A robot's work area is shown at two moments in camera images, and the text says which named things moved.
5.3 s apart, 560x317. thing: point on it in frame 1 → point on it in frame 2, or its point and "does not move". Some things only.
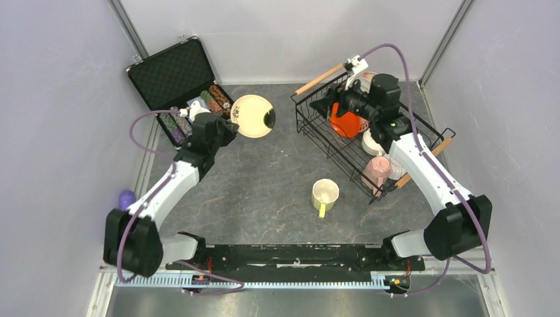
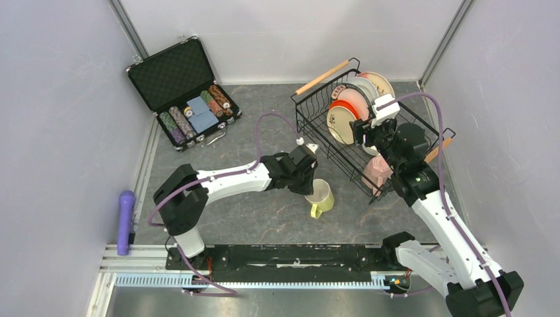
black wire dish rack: (355, 124) does not move
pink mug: (375, 174) does not move
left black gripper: (230, 129) → (308, 188)
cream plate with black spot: (254, 114) → (338, 121)
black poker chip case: (173, 79) does not move
